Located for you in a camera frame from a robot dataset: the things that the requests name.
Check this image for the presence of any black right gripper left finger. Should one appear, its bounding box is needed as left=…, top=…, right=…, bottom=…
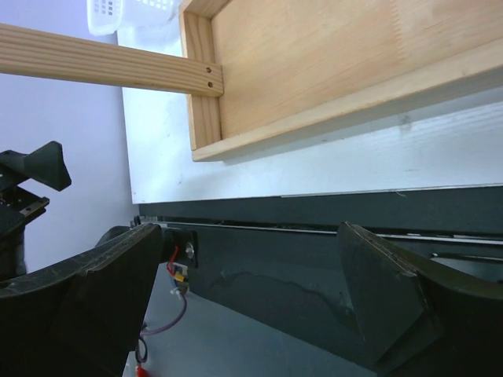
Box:
left=1, top=224, right=162, bottom=376

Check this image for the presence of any purple cable at base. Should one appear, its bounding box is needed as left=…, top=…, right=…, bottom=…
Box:
left=135, top=290, right=189, bottom=366

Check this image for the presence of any wooden hanger rack stand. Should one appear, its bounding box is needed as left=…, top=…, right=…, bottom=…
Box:
left=1, top=1, right=502, bottom=161

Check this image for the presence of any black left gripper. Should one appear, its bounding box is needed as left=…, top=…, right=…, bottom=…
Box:
left=1, top=141, right=72, bottom=275

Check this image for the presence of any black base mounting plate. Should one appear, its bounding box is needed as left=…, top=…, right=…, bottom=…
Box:
left=139, top=187, right=502, bottom=364

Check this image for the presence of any white plastic mesh basket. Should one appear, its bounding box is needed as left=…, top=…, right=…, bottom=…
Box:
left=86, top=0, right=182, bottom=36

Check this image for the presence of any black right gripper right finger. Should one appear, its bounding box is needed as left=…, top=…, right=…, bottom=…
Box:
left=337, top=222, right=502, bottom=376

